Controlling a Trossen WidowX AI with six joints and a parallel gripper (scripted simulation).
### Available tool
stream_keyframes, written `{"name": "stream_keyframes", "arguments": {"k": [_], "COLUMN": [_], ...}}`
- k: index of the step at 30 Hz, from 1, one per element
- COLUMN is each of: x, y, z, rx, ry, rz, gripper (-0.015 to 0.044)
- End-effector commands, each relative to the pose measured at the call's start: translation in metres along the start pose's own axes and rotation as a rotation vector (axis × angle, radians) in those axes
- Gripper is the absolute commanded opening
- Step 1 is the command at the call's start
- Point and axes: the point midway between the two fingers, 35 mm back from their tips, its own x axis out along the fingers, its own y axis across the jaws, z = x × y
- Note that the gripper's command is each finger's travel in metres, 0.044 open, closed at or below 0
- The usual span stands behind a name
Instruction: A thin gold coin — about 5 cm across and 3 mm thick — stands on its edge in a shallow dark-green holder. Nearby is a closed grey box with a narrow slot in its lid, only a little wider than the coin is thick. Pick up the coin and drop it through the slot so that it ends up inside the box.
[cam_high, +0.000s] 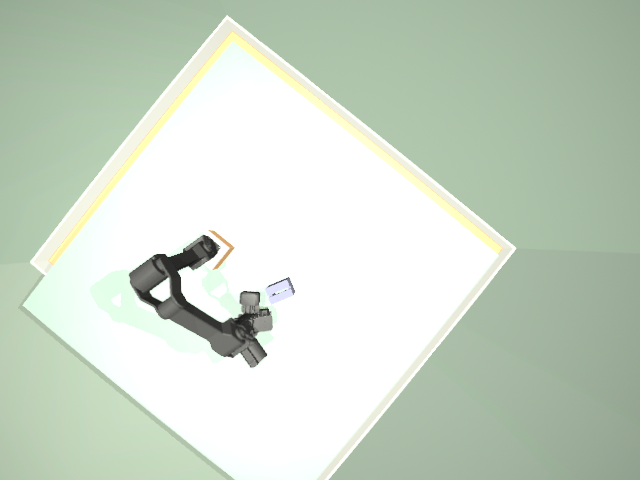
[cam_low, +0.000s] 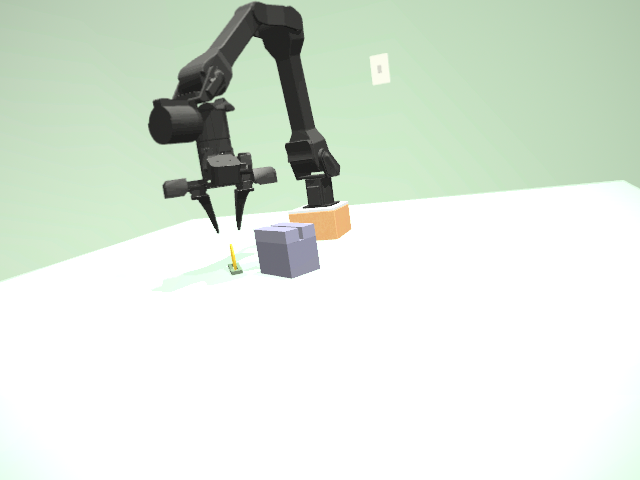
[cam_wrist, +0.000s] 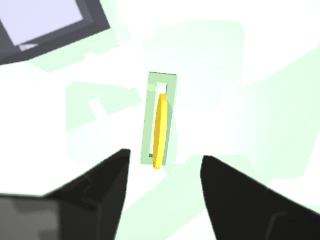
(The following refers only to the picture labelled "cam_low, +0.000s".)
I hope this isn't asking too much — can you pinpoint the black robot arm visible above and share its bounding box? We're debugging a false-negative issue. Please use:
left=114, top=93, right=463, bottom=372
left=148, top=1, right=340, bottom=209

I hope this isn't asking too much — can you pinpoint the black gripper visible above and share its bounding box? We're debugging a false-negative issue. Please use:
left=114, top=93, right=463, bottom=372
left=163, top=139, right=278, bottom=234

